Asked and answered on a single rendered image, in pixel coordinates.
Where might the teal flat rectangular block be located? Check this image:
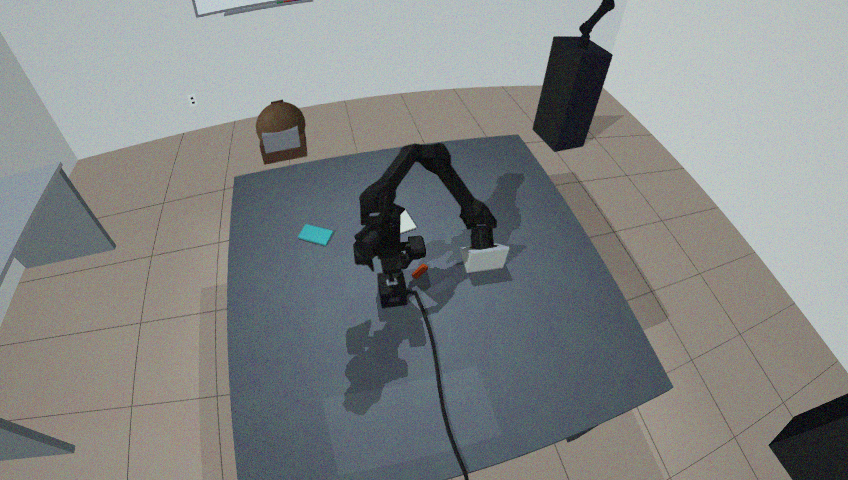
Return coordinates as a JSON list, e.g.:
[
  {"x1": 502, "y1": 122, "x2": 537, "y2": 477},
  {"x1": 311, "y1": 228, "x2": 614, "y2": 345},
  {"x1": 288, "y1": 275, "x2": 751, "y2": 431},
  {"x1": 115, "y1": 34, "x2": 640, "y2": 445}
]
[{"x1": 298, "y1": 224, "x2": 333, "y2": 246}]

